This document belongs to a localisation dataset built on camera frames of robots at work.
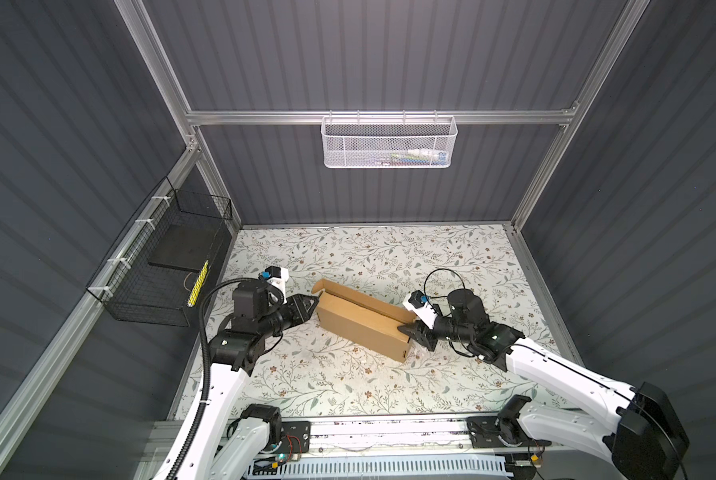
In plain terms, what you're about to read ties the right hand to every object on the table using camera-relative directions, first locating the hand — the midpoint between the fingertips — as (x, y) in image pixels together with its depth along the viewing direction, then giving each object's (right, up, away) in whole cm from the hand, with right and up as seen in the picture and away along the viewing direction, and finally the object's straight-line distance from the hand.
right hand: (406, 324), depth 77 cm
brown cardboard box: (-11, +1, 0) cm, 11 cm away
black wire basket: (-62, +14, -4) cm, 64 cm away
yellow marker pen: (-51, +12, -7) cm, 52 cm away
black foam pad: (-57, +20, -1) cm, 61 cm away
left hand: (-23, +7, -4) cm, 24 cm away
